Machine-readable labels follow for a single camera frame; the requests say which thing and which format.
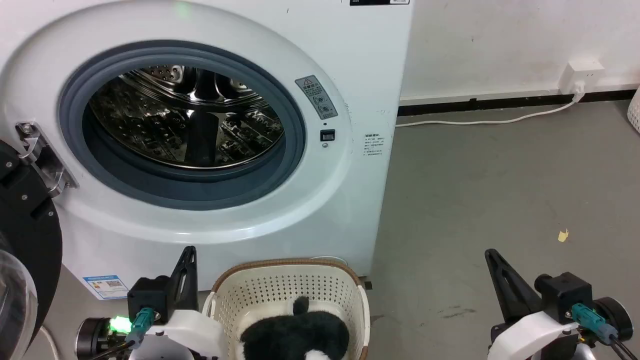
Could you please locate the metal door hinge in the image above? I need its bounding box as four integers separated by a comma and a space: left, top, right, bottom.
15, 121, 79, 199

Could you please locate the blue energy label sticker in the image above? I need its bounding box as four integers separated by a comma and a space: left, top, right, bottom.
82, 274, 130, 301

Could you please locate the cream perforated laundry basket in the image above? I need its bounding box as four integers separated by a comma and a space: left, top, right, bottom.
202, 258, 371, 360

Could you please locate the teal-plug gripper cable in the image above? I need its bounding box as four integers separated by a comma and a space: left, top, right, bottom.
90, 307, 157, 360
570, 302, 640, 360

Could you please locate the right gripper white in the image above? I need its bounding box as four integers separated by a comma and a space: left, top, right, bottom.
484, 248, 634, 360

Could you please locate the teal-plug left gripper cable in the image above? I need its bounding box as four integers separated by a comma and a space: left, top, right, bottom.
90, 307, 157, 360

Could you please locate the grey rubber door gasket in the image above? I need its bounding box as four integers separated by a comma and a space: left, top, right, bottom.
58, 41, 307, 211

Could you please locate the small printed text sticker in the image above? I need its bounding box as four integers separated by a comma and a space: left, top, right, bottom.
363, 133, 385, 157

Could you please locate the white mesh basket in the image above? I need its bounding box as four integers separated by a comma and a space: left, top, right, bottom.
627, 85, 640, 135

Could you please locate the white power cable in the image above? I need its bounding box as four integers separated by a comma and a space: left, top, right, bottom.
395, 91, 585, 129

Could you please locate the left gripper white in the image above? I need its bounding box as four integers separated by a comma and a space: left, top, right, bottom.
75, 245, 229, 360

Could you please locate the thin white cable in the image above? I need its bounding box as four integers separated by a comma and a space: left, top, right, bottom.
39, 325, 61, 360

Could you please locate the steel perforated drum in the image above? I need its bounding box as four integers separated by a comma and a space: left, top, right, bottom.
88, 65, 285, 170

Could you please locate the white wall socket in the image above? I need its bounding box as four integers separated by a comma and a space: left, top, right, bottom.
558, 59, 606, 96

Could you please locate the black and white panda plush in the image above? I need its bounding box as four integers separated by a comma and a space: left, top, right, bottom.
235, 296, 351, 360

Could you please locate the black round washing machine door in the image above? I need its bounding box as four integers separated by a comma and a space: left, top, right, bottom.
0, 140, 64, 360

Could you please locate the white front-load washing machine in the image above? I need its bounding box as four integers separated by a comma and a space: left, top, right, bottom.
0, 0, 415, 302

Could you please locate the teal-plug right gripper cable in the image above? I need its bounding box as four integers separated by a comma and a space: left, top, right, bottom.
570, 302, 640, 360

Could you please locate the grey warning sticker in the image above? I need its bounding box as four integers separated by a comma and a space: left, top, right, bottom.
294, 75, 339, 120

